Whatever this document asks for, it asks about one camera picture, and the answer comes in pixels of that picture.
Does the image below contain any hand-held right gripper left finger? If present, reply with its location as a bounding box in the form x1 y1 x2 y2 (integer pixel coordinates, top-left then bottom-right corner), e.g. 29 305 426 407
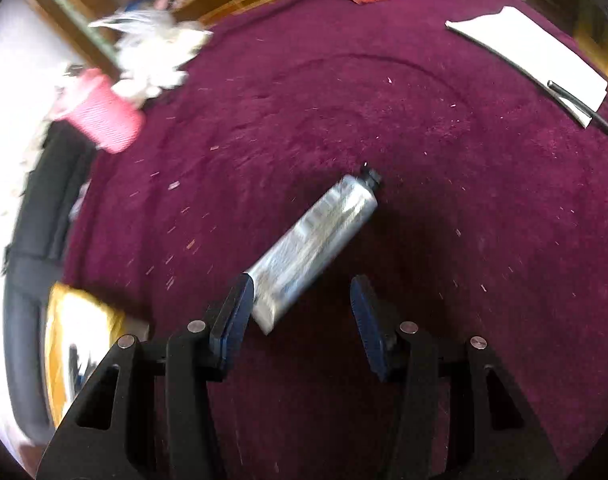
36 272 255 480

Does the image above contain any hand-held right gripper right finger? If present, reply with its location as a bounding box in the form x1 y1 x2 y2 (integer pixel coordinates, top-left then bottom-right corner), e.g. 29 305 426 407
350 275 564 480

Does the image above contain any silver tube with black cap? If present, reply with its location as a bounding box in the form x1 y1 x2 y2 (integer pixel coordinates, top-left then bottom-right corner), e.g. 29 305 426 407
246 162 383 336

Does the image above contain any maroon velvet tablecloth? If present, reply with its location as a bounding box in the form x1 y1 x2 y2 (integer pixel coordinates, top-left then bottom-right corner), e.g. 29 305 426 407
61 0 608 480

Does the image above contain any yellow tape roll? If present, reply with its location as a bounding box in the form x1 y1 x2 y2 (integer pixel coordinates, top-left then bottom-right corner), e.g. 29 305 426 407
44 282 150 428

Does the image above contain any black chair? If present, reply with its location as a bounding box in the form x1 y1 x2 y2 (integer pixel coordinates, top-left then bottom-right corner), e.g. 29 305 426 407
4 120 97 446

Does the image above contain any white plastic bag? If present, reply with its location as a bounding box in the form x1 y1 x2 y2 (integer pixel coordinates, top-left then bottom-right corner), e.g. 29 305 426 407
89 10 215 108

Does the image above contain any slim black pen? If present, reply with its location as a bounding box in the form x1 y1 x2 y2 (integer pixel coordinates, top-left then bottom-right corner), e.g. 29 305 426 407
547 80 608 150

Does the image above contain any white notebook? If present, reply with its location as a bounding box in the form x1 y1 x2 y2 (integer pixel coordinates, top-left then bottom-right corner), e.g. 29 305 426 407
445 6 608 128

